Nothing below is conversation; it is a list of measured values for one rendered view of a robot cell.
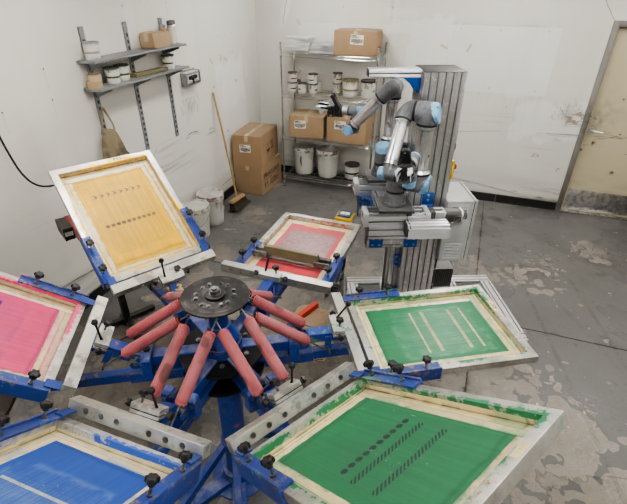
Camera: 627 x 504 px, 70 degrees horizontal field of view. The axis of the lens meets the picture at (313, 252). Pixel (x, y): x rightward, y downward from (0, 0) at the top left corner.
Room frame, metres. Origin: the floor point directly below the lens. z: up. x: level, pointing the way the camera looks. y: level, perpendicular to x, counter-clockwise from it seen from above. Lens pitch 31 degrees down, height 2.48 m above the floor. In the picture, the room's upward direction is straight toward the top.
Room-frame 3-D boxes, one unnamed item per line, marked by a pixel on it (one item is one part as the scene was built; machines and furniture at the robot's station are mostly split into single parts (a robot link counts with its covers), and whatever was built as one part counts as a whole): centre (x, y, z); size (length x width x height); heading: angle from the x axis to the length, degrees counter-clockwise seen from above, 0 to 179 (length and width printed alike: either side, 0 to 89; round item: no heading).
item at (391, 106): (3.23, -0.55, 1.63); 0.15 x 0.12 x 0.55; 156
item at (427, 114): (2.55, -0.64, 1.63); 0.15 x 0.12 x 0.55; 65
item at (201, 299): (1.56, 0.42, 0.67); 0.39 x 0.39 x 1.35
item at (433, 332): (1.72, -0.47, 1.05); 1.08 x 0.61 x 0.23; 100
